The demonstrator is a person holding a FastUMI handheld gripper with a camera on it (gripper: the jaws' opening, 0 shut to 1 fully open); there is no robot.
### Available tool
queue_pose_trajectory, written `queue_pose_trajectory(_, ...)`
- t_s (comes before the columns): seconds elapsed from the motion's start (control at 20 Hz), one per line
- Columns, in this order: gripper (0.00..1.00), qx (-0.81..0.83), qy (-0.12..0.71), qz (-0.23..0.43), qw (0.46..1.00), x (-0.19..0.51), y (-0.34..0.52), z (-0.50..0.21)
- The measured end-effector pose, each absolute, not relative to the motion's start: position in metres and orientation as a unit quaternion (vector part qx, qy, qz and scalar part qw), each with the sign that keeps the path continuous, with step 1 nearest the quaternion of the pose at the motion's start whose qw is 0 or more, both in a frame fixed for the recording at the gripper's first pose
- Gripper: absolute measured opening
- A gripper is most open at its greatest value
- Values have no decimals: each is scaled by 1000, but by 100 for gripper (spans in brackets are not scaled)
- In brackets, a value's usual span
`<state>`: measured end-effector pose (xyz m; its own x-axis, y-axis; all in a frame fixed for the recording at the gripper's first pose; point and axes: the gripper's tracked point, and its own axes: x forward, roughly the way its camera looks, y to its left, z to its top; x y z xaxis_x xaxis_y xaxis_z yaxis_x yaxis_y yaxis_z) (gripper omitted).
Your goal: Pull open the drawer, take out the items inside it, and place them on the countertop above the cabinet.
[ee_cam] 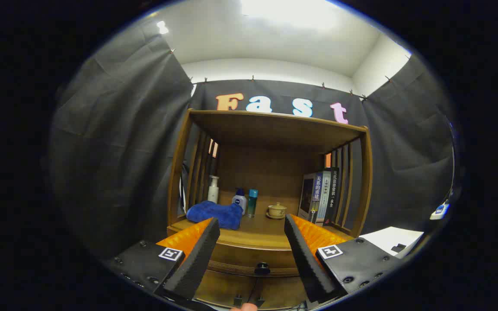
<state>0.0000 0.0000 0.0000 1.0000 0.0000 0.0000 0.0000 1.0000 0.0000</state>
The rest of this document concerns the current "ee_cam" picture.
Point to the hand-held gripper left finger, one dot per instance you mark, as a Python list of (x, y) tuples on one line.
[(197, 259)]

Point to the grey book with blue spine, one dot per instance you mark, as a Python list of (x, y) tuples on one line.
[(307, 194)]

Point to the white power strip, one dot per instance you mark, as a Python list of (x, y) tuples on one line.
[(440, 211)]

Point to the wooden countertop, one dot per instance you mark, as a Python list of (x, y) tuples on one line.
[(253, 235)]

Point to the wooden drawer with black knob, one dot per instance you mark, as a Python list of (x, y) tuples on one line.
[(240, 259)]

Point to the wooden cabinet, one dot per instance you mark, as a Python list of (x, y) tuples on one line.
[(275, 129)]

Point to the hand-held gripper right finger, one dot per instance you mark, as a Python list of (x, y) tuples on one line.
[(305, 259)]

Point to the white side cabinet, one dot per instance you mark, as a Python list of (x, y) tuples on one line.
[(387, 239)]

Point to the white pump bottle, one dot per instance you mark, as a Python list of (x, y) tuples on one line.
[(213, 194)]

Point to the teal bottle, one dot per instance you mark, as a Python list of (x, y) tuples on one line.
[(252, 205)]

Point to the black spine book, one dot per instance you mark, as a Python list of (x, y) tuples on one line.
[(334, 194)]

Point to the beige lidded teacup with saucer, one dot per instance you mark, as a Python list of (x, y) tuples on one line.
[(277, 211)]

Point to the white spine book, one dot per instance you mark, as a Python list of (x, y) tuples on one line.
[(326, 194)]

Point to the white lotion bottle blue cap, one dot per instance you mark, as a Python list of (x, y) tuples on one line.
[(239, 202)]

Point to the blue towel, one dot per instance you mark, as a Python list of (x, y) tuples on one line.
[(214, 214)]

